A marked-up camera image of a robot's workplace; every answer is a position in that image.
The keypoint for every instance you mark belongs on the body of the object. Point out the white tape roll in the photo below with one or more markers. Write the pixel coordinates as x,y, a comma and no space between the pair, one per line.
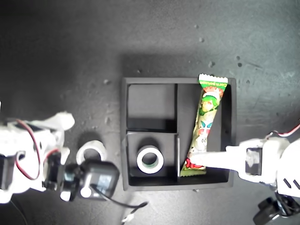
80,152
140,161

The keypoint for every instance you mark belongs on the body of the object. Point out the green printed snack bar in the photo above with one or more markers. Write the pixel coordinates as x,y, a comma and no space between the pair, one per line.
208,112

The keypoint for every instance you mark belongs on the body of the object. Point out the black compartment tray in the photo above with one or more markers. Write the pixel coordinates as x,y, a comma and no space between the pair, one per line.
152,103

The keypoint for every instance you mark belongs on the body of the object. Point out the black camera box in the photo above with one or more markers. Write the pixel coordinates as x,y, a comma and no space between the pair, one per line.
103,175
264,211

